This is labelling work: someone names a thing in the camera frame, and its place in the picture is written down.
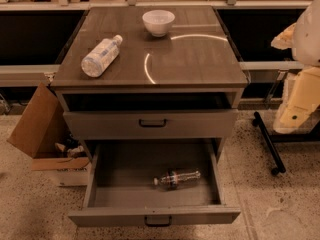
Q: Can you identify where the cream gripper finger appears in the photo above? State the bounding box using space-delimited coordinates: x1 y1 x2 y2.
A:
273 67 320 134
271 23 296 50

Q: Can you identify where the clear water bottle dark label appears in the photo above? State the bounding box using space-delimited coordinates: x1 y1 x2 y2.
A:
153 170 201 190

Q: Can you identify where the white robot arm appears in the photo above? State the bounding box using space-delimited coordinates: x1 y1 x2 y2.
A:
271 0 320 134

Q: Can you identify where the grey drawer cabinet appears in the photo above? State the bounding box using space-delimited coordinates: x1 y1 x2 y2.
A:
52 6 247 153

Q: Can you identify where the closed grey upper drawer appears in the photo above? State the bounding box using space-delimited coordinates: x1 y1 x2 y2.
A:
64 109 238 140

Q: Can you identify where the white frosted bottle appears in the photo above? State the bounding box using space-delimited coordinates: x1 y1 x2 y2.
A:
81 35 123 78

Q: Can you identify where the open grey lower drawer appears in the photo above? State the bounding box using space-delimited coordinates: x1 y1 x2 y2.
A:
69 139 240 227

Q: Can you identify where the white bowl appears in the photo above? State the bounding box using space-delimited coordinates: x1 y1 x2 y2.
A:
142 10 175 37

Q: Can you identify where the brown cardboard box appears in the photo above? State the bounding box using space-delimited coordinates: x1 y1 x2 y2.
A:
8 83 91 187

